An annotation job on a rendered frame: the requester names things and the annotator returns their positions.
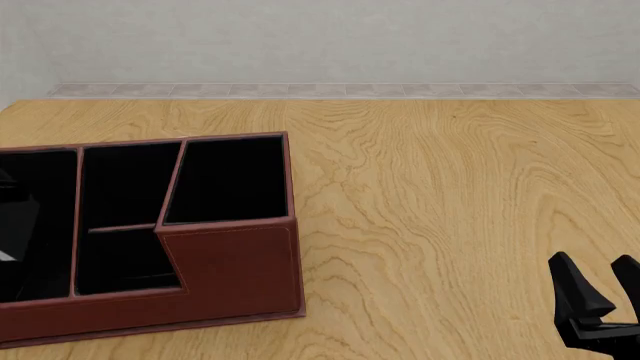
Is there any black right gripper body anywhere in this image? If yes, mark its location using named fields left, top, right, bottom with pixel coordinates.
left=554, top=297, right=640, bottom=360

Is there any red-brown desk caddy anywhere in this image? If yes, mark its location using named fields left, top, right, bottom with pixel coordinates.
left=0, top=130, right=307, bottom=351

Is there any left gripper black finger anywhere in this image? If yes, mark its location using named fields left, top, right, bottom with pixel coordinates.
left=0, top=193, right=42, bottom=261

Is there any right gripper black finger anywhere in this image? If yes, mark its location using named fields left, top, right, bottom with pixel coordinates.
left=610, top=254, right=640, bottom=321
left=547, top=251, right=617, bottom=321

